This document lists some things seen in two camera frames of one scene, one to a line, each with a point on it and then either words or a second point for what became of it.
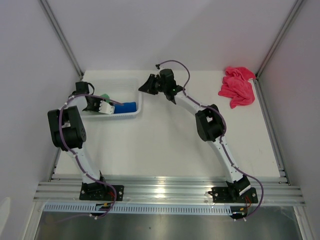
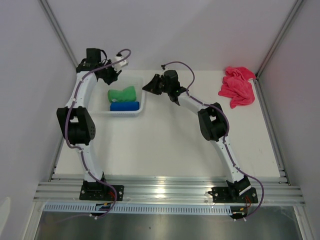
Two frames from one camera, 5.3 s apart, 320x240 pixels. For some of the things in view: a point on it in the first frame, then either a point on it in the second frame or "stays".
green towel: [106, 95] to [128, 94]
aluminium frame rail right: [272, 131] stays
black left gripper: [97, 109] to [114, 77]
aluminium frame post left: [58, 29] stays
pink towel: [236, 87] stays
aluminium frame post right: [285, 26] stays
